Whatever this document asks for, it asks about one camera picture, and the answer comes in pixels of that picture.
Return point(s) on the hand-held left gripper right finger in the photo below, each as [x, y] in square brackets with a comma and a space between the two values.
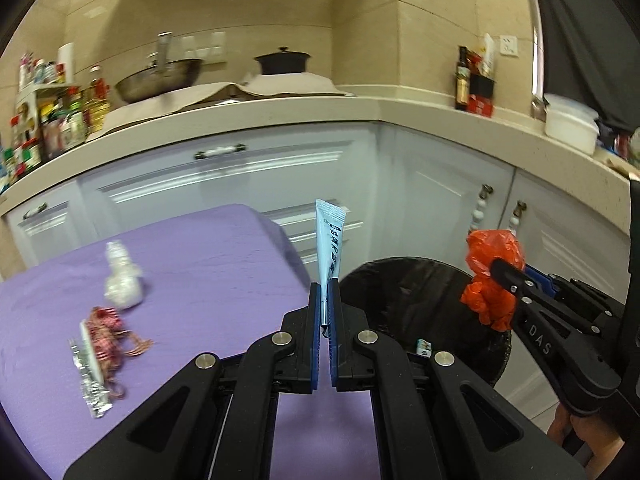
[334, 345]

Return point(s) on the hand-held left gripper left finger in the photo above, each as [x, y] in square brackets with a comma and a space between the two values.
[314, 340]

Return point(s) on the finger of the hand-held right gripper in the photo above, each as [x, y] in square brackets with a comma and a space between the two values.
[545, 281]
[505, 270]

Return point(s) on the orange plastic bag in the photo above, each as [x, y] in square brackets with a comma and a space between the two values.
[482, 297]

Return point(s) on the black trash bin with liner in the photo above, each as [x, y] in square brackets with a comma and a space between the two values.
[400, 300]

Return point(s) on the white and blue sachet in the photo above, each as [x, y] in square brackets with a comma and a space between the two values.
[330, 240]

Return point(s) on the person's right hand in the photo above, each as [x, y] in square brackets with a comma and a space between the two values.
[600, 440]

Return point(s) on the purple tablecloth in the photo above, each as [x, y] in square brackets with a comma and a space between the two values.
[200, 270]

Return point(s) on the white lidded container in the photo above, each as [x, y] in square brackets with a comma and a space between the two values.
[570, 130]

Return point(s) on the colourful packet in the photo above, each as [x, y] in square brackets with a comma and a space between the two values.
[622, 147]

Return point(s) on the red box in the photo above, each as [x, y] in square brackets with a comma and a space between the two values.
[481, 106]

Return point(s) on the white kitchen cabinet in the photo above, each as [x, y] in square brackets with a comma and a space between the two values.
[300, 170]

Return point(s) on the black box holder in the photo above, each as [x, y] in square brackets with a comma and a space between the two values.
[482, 86]

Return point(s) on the dark olive oil bottle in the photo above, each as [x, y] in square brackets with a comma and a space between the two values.
[462, 85]

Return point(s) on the clear crumpled plastic bag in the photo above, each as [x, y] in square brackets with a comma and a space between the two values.
[122, 285]

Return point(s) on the red checkered ribbon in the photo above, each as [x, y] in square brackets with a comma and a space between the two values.
[107, 327]

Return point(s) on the white and yellow packet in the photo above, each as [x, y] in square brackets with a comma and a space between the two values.
[489, 55]

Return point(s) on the silver foil wrapper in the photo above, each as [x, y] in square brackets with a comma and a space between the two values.
[92, 392]

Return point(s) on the beige stone kitchen counter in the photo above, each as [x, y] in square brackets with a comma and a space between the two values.
[300, 110]

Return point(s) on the dark curtain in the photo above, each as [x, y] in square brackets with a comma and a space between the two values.
[590, 35]

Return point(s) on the beige stove cover cloth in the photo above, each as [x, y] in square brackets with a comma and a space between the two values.
[280, 85]

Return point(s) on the black lidded pot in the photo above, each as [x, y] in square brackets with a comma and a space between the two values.
[282, 62]

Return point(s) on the steel wok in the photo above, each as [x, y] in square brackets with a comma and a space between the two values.
[155, 82]

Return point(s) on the yellow cooking oil bottle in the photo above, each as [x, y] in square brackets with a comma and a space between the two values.
[97, 110]

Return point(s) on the cluster of condiment bottles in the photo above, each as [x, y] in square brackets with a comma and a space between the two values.
[55, 130]

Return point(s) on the white spice rack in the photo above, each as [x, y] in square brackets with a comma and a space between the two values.
[45, 89]

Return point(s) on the row of spice jars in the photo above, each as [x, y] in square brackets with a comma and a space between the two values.
[42, 72]

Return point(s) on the white wall socket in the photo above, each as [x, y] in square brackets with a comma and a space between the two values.
[509, 46]

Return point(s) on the white wall switch panel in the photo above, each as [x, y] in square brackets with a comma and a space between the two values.
[215, 45]

